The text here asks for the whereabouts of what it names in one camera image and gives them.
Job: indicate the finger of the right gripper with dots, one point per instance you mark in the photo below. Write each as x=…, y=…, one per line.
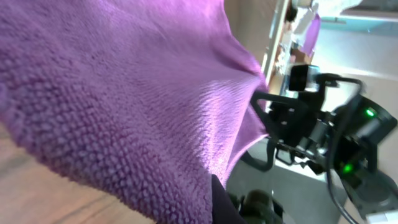
x=260, y=156
x=279, y=114

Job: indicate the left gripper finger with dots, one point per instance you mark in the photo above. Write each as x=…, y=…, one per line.
x=223, y=211

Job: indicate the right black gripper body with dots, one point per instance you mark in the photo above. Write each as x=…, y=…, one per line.
x=300, y=146

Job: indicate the purple microfiber cloth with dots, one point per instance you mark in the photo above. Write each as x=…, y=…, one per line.
x=145, y=100

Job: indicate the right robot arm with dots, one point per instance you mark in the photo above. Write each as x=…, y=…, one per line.
x=344, y=141

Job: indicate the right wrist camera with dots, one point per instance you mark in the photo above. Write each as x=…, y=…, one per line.
x=302, y=76

